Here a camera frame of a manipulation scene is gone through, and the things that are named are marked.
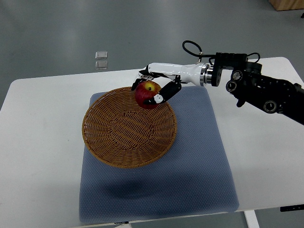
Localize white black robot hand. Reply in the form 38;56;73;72
131;63;213;105

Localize red yellow apple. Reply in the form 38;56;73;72
135;81;161;109

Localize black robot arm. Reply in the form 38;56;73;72
209;53;304;124

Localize brown wicker basket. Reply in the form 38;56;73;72
82;87;177;168

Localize lower metal floor plate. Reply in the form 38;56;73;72
95;60;108;70

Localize metal floor plate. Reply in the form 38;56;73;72
95;51;108;59
95;60;108;70

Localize upper metal floor plate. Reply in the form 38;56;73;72
95;51;108;59

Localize blue grey mat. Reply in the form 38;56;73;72
79;86;239;223

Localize wooden box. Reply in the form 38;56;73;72
268;0;304;11

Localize white table leg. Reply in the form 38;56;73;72
244;210;260;228

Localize black table control panel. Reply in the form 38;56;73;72
280;204;304;212

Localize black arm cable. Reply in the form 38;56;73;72
182;40;261;65

